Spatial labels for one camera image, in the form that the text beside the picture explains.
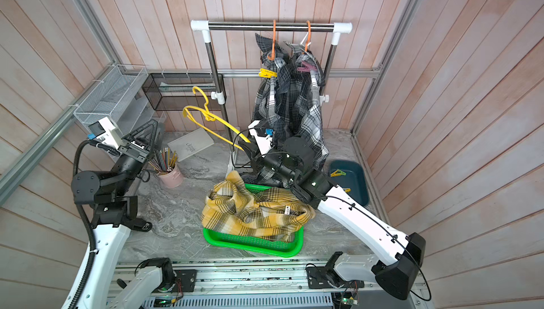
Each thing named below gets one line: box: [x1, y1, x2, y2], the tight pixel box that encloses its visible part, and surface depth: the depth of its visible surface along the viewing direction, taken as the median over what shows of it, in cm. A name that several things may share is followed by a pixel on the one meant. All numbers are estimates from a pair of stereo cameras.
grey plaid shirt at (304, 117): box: [286, 45, 330, 171], surface depth 63 cm
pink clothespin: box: [296, 60, 318, 73], surface depth 59 cm
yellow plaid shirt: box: [200, 170, 317, 244], surface depth 78 cm
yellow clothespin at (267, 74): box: [258, 68, 278, 79], surface depth 61 cm
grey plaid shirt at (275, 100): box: [251, 33, 299, 142], surface depth 64 cm
